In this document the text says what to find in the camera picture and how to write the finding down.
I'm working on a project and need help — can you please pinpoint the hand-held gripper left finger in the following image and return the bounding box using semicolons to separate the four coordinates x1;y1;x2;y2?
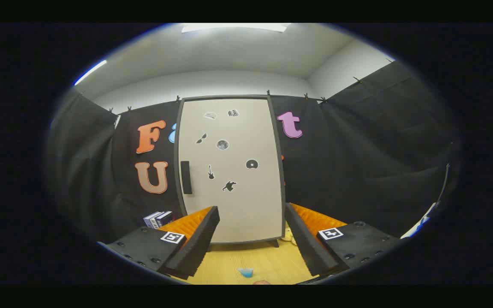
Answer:
99;206;220;281

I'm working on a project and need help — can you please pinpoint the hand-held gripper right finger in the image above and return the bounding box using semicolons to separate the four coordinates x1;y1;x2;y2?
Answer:
285;202;401;278

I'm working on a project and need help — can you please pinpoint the white cabinet door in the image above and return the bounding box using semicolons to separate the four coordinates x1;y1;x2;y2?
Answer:
179;98;283;243

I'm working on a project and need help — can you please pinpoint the dark blue book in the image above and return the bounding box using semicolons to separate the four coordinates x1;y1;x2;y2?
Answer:
154;210;174;229

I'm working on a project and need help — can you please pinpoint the light blue book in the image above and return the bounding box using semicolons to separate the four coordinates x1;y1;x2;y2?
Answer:
143;211;161;228

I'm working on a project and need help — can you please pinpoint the grey cabinet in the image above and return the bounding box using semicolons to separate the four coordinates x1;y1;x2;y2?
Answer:
174;95;286;249

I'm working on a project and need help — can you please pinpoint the black backdrop cloth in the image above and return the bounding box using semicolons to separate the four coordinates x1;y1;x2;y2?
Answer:
45;60;463;244

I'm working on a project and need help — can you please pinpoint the long ceiling light strip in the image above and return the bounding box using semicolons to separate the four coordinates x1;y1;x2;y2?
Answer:
74;60;107;86

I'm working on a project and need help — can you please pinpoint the rectangular ceiling light panel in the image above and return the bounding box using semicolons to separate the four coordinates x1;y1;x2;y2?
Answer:
181;24;291;33

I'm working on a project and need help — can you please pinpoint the black door handle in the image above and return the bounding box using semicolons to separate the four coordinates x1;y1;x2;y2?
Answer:
181;161;193;195

